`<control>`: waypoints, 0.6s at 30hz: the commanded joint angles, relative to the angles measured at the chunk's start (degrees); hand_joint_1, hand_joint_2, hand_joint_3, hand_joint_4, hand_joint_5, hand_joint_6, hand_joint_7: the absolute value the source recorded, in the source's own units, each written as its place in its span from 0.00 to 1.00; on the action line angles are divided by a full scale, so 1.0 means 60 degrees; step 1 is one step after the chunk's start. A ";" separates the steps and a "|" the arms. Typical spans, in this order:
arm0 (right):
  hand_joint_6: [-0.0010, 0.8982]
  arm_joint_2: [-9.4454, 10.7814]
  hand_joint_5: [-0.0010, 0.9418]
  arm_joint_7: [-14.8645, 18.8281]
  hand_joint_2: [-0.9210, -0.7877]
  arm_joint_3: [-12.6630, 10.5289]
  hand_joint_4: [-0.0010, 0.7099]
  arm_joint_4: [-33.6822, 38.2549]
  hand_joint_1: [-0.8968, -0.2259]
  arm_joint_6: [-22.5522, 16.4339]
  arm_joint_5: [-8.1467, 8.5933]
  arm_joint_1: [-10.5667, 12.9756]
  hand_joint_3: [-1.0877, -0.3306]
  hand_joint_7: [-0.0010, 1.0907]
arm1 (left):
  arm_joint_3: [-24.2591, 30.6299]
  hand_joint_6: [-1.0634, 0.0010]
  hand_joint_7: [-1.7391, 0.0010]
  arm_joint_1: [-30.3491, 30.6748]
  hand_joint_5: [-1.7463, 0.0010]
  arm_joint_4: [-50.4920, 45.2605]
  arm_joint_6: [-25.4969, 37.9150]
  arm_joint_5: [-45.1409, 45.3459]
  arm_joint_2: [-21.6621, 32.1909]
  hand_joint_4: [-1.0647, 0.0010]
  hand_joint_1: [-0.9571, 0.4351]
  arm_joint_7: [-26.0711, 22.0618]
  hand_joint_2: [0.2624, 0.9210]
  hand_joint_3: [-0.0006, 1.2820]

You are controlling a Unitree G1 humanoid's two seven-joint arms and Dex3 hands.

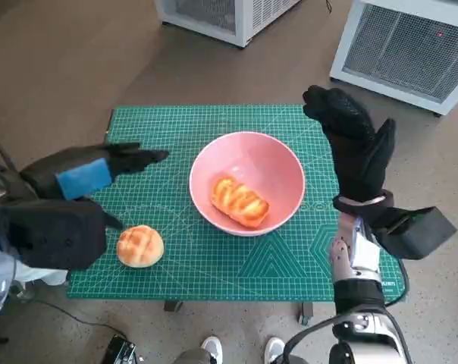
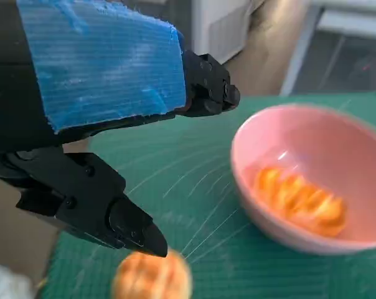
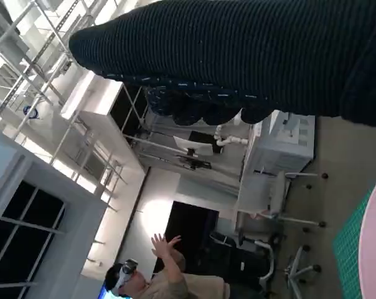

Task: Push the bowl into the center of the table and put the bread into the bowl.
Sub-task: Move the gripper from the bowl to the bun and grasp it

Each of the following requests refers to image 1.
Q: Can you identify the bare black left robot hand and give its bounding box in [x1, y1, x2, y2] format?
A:
[18, 142, 170, 231]

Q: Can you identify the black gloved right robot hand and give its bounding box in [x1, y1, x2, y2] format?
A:
[303, 85, 397, 204]

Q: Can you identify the round toy bread bun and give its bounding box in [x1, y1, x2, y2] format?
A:
[116, 224, 165, 269]

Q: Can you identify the pink bowl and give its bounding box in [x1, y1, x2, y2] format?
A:
[189, 131, 306, 238]

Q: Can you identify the long braided toy bread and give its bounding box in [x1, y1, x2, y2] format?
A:
[209, 174, 271, 229]

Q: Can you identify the white mesh cabinet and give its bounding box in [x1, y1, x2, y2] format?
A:
[329, 0, 458, 117]
[154, 0, 304, 49]

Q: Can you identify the green cutting mat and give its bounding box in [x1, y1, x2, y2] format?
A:
[66, 105, 407, 300]

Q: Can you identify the black device on floor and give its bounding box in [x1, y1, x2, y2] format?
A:
[106, 335, 137, 364]

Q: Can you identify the grey leg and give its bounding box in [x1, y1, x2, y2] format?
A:
[175, 348, 211, 364]

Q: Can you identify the white shoe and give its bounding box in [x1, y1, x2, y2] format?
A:
[265, 336, 287, 364]
[200, 336, 224, 364]

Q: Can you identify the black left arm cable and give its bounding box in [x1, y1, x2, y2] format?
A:
[0, 131, 18, 172]

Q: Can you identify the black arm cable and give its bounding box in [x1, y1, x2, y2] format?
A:
[0, 131, 18, 172]
[284, 314, 404, 364]

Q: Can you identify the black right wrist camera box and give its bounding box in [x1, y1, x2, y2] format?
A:
[372, 206, 458, 261]

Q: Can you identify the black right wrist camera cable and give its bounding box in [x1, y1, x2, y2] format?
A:
[384, 257, 410, 306]

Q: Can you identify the thin black floor cable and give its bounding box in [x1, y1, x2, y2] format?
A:
[24, 298, 128, 339]

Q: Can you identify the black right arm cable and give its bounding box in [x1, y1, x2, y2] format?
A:
[284, 314, 404, 364]

